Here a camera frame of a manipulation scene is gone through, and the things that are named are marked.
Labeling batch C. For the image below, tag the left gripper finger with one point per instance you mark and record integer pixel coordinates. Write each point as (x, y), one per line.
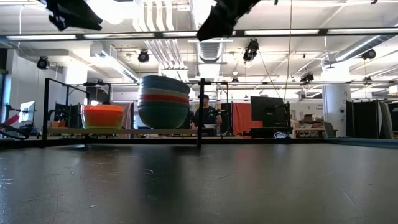
(60, 15)
(84, 15)

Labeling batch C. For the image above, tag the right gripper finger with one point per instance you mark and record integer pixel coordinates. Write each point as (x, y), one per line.
(220, 18)
(247, 5)

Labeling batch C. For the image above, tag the large blue-grey bowl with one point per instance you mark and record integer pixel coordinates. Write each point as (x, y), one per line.
(164, 82)

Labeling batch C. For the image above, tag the large red bowl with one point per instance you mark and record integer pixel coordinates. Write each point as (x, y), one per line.
(161, 98)

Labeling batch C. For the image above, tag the large teal bowl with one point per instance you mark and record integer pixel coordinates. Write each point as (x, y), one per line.
(163, 116)

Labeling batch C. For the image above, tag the black ceiling spotlight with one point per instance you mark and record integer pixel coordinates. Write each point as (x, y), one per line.
(369, 54)
(143, 56)
(42, 63)
(251, 49)
(307, 77)

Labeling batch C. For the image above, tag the person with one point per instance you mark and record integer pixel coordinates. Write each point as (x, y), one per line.
(206, 113)

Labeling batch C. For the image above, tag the white-backed computer monitor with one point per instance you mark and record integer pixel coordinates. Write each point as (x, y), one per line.
(27, 111)

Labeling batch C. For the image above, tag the black monitor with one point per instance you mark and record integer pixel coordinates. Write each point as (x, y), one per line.
(267, 109)

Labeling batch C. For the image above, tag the orange fabric panel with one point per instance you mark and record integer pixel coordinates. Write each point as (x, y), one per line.
(242, 118)

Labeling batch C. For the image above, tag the beige fabric panel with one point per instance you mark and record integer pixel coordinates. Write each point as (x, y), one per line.
(128, 115)

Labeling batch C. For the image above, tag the red bar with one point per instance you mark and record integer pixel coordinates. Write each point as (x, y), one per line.
(12, 120)

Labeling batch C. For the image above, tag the cardboard box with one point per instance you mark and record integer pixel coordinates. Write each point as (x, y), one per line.
(308, 118)

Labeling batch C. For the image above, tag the white round column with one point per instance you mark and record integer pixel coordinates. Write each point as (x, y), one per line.
(335, 105)

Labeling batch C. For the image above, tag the black curtain divider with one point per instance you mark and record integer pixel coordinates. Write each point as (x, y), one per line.
(362, 119)

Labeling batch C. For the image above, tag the corrugated silver air duct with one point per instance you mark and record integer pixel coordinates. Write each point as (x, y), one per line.
(211, 53)

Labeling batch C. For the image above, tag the wooden shelf with black frame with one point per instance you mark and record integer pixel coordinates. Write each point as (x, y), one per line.
(93, 132)

